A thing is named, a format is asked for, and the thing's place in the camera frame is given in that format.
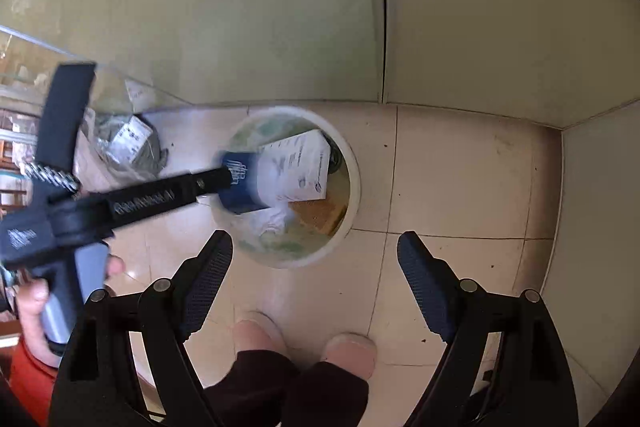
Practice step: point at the white tissue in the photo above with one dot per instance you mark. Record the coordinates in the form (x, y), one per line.
(269, 221)

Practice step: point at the brown cardboard piece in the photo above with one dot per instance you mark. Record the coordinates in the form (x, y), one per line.
(322, 215)

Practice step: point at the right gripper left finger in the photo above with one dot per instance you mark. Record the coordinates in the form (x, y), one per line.
(201, 279)

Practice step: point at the clear plastic bag pile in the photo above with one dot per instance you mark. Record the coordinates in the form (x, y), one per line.
(117, 149)

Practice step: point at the dark blue cup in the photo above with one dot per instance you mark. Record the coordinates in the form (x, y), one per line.
(252, 182)

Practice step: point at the left pink slipper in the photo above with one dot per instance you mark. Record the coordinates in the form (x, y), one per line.
(254, 331)

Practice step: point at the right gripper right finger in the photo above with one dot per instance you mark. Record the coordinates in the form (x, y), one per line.
(433, 284)

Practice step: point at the white printed medicine box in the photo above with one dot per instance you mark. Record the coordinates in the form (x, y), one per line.
(301, 162)

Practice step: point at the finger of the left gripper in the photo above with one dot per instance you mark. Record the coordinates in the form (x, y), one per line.
(212, 181)

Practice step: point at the white round trash bin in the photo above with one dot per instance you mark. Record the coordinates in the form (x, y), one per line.
(300, 245)

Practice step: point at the left hand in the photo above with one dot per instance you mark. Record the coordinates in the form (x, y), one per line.
(30, 300)

